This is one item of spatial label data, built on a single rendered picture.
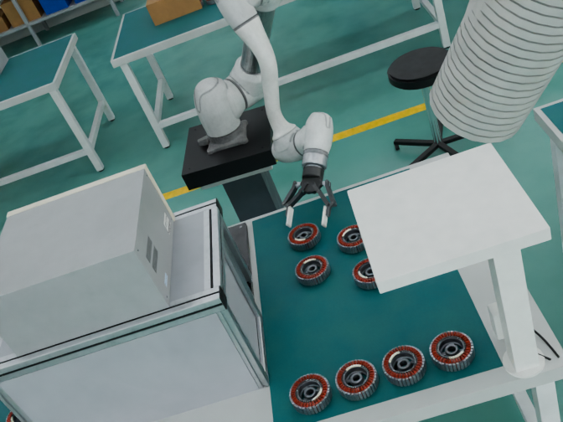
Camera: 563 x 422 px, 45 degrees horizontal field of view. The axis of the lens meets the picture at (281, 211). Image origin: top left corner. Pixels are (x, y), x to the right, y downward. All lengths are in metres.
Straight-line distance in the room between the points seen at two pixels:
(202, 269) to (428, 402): 0.67
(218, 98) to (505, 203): 1.53
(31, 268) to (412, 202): 0.95
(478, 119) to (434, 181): 0.56
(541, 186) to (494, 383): 1.84
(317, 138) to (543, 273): 1.21
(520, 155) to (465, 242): 2.27
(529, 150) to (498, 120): 2.63
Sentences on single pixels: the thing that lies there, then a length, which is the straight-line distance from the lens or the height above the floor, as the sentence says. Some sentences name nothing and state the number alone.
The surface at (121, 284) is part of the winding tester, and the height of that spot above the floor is 1.23.
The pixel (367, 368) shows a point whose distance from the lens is 1.85.
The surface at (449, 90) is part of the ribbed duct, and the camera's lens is 1.12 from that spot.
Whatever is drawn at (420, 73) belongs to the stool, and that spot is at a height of 0.56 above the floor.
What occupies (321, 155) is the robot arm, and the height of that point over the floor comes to 0.94.
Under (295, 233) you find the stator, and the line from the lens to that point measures 2.34.
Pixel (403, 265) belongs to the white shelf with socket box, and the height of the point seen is 1.21.
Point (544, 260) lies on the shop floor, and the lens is 3.13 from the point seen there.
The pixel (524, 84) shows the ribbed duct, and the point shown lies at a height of 1.65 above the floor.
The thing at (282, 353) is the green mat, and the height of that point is 0.75.
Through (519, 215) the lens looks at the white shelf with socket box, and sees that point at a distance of 1.52.
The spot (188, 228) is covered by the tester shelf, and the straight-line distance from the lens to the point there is 1.99.
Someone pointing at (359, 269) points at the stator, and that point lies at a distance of 2.11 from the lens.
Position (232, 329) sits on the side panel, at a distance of 1.80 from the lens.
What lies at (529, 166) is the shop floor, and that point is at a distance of 3.64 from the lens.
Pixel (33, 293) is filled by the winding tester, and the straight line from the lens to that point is 1.77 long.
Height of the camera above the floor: 2.20
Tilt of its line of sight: 35 degrees down
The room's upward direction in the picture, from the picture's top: 23 degrees counter-clockwise
